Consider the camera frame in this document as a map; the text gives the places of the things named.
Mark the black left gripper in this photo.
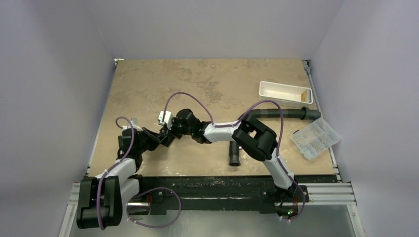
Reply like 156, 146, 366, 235
136, 128, 166, 154

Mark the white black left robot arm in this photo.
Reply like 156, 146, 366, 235
76, 127, 168, 229

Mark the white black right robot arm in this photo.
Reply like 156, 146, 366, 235
158, 109, 297, 201

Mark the white plastic tray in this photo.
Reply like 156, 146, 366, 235
259, 81, 314, 108

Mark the clear plastic organizer box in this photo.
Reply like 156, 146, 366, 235
291, 117, 341, 160

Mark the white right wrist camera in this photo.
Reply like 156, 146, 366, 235
158, 111, 173, 129

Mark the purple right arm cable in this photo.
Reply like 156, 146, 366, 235
164, 92, 307, 223

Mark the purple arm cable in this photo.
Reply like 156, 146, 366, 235
97, 117, 182, 231
164, 92, 307, 223

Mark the black aluminium base frame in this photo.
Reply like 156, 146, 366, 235
123, 175, 355, 220

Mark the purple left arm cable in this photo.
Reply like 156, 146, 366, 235
97, 117, 182, 231

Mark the grey corrugated hose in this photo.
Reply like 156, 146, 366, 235
228, 106, 322, 167

